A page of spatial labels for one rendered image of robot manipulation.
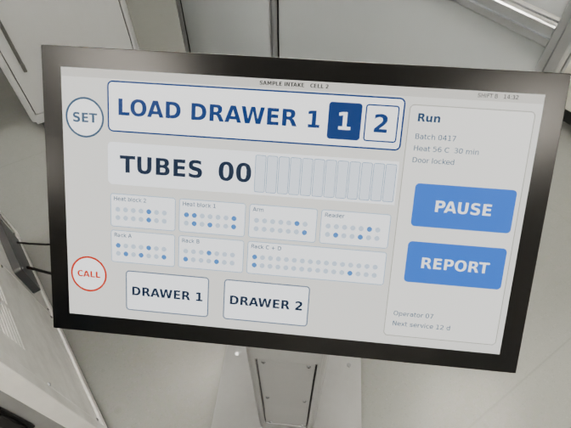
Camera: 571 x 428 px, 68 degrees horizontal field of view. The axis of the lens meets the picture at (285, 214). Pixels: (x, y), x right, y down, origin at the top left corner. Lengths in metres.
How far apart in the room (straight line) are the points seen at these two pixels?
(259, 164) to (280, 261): 0.11
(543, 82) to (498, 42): 0.58
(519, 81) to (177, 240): 0.37
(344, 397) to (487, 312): 1.00
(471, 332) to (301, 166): 0.25
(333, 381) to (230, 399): 0.33
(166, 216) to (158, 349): 1.15
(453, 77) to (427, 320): 0.25
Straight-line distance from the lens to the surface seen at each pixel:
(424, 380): 1.56
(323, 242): 0.45
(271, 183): 0.44
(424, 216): 0.45
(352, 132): 0.43
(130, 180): 0.48
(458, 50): 1.12
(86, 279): 0.53
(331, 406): 1.44
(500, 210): 0.47
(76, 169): 0.50
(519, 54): 1.04
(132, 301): 0.51
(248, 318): 0.48
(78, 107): 0.50
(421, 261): 0.46
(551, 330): 1.82
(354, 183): 0.44
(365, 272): 0.46
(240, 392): 1.45
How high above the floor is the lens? 1.42
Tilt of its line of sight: 51 degrees down
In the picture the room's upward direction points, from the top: straight up
